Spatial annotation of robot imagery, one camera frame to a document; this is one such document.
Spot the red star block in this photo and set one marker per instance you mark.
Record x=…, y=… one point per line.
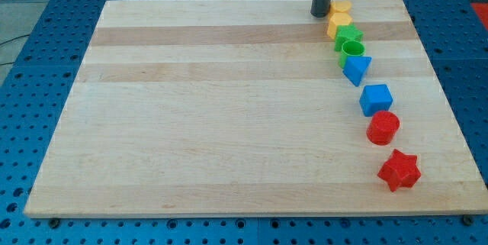
x=400, y=170

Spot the red cylinder block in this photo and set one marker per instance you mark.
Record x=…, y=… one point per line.
x=383, y=127

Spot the yellow hexagon block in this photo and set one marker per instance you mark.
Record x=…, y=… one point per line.
x=336, y=20

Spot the yellow heart block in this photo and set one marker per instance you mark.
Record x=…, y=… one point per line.
x=340, y=6

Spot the blue triangle block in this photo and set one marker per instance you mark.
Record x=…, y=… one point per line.
x=356, y=68

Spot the light wooden board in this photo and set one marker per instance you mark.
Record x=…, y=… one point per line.
x=238, y=108

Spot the blue cube block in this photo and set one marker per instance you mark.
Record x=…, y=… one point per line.
x=375, y=98

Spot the green star block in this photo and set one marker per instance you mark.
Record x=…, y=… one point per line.
x=345, y=33

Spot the green cylinder ring block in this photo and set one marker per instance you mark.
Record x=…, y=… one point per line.
x=350, y=48

